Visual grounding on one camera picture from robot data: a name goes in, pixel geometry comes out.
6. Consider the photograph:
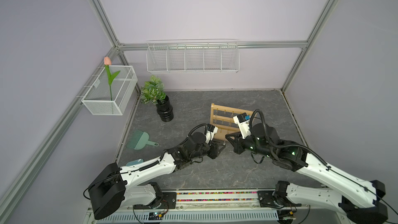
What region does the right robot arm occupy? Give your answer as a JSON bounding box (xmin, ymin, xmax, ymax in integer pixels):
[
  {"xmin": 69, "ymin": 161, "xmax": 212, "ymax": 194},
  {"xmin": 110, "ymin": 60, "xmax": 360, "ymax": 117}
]
[{"xmin": 226, "ymin": 110, "xmax": 391, "ymax": 224}]

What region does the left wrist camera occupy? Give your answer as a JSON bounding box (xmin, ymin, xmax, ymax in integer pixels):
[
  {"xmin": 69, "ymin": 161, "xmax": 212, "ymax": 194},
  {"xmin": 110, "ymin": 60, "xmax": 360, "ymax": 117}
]
[{"xmin": 206, "ymin": 124, "xmax": 218, "ymax": 144}]

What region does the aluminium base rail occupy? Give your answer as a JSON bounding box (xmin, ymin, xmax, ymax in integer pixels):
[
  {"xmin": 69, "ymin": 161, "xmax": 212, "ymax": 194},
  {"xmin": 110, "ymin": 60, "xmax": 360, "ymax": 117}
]
[{"xmin": 87, "ymin": 188, "xmax": 349, "ymax": 212}]

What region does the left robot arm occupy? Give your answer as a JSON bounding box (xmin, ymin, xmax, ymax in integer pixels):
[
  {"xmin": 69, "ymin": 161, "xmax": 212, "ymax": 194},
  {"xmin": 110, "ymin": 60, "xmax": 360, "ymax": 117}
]
[{"xmin": 84, "ymin": 123, "xmax": 226, "ymax": 220}]

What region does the white cable duct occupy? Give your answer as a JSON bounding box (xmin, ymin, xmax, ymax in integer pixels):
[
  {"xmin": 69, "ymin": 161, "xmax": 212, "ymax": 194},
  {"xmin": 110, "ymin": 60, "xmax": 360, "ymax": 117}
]
[{"xmin": 97, "ymin": 209, "xmax": 279, "ymax": 224}]

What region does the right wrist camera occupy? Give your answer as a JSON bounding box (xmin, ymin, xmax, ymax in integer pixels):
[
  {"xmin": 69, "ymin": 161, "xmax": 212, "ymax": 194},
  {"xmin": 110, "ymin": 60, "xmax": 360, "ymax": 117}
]
[{"xmin": 233, "ymin": 113, "xmax": 251, "ymax": 139}]

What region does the pink artificial tulip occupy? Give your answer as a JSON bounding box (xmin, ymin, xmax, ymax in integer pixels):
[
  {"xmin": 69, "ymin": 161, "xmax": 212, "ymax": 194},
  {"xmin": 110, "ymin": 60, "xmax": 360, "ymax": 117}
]
[{"xmin": 104, "ymin": 57, "xmax": 120, "ymax": 101}]

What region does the white mesh wall basket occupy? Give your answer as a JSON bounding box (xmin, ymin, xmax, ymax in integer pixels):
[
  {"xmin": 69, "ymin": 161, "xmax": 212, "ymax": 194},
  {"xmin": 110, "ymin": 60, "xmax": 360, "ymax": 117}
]
[{"xmin": 77, "ymin": 65, "xmax": 138, "ymax": 116}]

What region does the black plant pot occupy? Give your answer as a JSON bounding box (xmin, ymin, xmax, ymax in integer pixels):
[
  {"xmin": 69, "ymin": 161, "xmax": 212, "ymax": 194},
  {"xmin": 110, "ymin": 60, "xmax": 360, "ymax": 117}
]
[{"xmin": 156, "ymin": 96, "xmax": 174, "ymax": 122}]

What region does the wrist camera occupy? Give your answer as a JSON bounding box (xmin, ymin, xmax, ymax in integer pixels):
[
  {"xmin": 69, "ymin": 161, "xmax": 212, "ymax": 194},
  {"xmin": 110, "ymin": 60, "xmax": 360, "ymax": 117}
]
[
  {"xmin": 206, "ymin": 124, "xmax": 218, "ymax": 144},
  {"xmin": 233, "ymin": 113, "xmax": 251, "ymax": 139}
]

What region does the green artificial potted plant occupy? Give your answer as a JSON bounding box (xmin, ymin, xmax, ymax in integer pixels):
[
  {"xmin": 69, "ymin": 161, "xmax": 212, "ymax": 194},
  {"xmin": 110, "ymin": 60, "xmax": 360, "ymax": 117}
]
[{"xmin": 140, "ymin": 75, "xmax": 166, "ymax": 105}]

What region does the white wire wall shelf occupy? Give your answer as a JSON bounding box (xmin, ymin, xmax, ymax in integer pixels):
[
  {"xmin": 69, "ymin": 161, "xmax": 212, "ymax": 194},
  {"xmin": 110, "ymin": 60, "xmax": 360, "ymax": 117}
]
[{"xmin": 146, "ymin": 39, "xmax": 240, "ymax": 73}]

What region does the teal dustpan brush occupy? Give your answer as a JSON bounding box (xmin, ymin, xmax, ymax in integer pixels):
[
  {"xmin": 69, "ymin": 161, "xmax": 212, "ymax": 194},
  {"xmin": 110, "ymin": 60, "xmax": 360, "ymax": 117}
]
[{"xmin": 126, "ymin": 130, "xmax": 159, "ymax": 150}]

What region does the wooden jewelry display stand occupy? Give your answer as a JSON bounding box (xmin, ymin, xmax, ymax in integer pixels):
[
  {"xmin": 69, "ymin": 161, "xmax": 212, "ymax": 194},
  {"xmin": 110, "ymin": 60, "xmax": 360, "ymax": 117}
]
[{"xmin": 210, "ymin": 103, "xmax": 253, "ymax": 141}]

